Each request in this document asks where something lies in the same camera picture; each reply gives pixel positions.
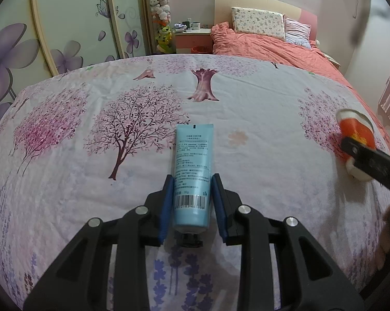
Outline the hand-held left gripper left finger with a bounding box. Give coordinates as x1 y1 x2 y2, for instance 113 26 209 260
23 174 175 311

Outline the pink and white nightstand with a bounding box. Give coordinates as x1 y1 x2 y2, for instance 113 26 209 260
315 39 342 69
174 27 213 54

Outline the column of stuffed toys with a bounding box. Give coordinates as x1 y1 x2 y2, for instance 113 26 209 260
148 0 177 54

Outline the pink headboard panel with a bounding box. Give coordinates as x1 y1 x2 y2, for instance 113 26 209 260
299 10 319 41

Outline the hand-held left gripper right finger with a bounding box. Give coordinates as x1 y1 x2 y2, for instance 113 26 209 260
211 173 365 311

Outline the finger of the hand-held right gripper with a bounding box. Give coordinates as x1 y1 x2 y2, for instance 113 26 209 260
340 136 390 202

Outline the light blue cream tube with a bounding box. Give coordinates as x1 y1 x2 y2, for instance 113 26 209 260
172 124 215 249

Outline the tree printed tablecloth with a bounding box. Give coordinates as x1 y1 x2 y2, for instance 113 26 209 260
0 53 390 311

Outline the flower printed glass wardrobe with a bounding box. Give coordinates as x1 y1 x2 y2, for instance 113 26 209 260
0 0 150 134

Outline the coral bed blanket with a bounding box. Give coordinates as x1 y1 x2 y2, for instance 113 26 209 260
211 21 390 157

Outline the white floral pillow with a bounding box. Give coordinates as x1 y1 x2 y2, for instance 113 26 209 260
230 6 287 42

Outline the orange white tube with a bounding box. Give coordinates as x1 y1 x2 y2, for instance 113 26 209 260
336 108 376 182

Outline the pink striped pillow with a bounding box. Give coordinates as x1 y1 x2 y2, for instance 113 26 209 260
284 18 313 48

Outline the person's right hand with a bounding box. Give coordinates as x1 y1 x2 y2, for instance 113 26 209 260
375 233 390 269

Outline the beige headboard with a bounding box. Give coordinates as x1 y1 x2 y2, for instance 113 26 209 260
214 0 303 33

